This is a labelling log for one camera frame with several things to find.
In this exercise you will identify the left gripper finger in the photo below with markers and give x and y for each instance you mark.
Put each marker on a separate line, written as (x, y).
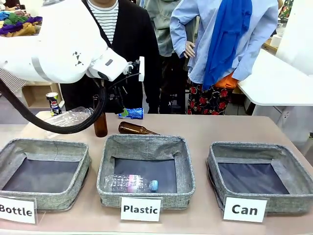
(115, 106)
(124, 112)

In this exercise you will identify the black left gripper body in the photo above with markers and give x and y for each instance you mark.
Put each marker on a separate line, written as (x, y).
(116, 91)

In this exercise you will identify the crushed blue drink can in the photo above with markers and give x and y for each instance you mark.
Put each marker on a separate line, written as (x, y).
(134, 113)

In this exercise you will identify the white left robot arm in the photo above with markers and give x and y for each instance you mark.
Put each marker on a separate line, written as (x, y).
(61, 36)

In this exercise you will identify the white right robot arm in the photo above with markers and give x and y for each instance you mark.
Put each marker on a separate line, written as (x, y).
(298, 36)

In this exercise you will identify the grey basket labelled Plastic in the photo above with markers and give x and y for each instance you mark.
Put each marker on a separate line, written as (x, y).
(146, 147)

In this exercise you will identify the Pepsi can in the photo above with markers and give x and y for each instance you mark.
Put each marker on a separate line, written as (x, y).
(55, 102)

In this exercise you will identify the grey basket labelled Bottle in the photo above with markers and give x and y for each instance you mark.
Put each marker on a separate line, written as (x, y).
(44, 149)

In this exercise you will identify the grey basket labelled Can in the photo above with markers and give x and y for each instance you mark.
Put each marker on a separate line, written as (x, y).
(244, 151)

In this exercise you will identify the white Can label sign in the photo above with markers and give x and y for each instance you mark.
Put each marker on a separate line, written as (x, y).
(244, 209)

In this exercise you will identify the brown glass bottle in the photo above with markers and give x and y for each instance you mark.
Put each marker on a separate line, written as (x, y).
(132, 128)
(100, 126)

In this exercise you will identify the crushed clear plastic bottle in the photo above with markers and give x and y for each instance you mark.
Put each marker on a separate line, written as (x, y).
(71, 116)

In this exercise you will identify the person in black cardigan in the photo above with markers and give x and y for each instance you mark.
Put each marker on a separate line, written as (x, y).
(137, 36)

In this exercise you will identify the pink-labelled plastic bottle blue cap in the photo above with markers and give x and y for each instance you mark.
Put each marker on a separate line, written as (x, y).
(129, 183)

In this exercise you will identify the wooden shelf box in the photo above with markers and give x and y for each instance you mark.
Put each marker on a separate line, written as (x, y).
(36, 94)

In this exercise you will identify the grey green jacket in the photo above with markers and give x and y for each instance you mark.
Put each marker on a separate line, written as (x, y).
(163, 27)

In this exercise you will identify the floral black red skirt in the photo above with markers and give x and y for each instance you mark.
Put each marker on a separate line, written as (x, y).
(207, 100)

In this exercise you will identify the white Plastic label sign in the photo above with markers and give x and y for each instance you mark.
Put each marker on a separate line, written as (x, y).
(140, 209)

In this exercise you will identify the mannequin in light blue shirt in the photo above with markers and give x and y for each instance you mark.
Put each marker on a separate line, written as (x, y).
(190, 22)

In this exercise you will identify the orange cloth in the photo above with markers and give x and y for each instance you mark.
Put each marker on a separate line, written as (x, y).
(228, 82)

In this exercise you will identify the pile of colourful cloths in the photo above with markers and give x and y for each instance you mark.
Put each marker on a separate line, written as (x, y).
(17, 24)

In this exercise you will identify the blue scarf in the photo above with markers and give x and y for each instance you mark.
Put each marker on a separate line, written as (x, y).
(227, 36)

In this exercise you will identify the white Bottle label sign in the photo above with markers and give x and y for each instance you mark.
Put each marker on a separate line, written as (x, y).
(17, 210)

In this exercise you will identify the white side table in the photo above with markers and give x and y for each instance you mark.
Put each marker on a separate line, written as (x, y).
(274, 83)

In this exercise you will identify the white paper roll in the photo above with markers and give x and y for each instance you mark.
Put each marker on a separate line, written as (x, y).
(277, 40)

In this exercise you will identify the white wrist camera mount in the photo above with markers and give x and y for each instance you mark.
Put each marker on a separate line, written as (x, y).
(141, 69)

